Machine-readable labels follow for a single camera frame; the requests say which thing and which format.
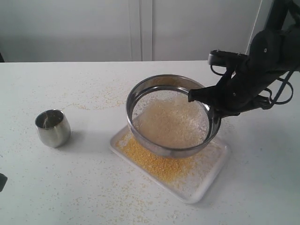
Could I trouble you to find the stainless steel cup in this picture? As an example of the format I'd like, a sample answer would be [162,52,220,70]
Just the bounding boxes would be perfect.
[35,109,71,148]

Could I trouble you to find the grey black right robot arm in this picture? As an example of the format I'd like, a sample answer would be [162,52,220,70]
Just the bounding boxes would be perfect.
[188,0,300,117]

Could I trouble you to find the yellow grain mixture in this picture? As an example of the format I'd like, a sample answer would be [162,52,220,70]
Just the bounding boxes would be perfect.
[134,96,209,149]

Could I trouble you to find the yellow sieved millet grains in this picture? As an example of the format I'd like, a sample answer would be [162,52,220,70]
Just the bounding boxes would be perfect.
[116,133,221,190]

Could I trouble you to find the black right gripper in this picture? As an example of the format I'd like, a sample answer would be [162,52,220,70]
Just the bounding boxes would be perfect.
[187,57,273,120]

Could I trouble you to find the white cabinet doors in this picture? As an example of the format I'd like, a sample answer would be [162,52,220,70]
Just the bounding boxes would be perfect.
[0,0,272,62]

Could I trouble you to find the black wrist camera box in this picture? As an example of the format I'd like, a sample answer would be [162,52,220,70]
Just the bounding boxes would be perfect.
[208,50,248,67]

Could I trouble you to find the round steel mesh sieve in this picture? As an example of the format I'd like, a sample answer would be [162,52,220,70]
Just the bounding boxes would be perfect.
[126,74,221,158]

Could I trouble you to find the white plastic tray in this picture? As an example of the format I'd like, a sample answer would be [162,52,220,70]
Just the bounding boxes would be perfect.
[110,127,230,204]

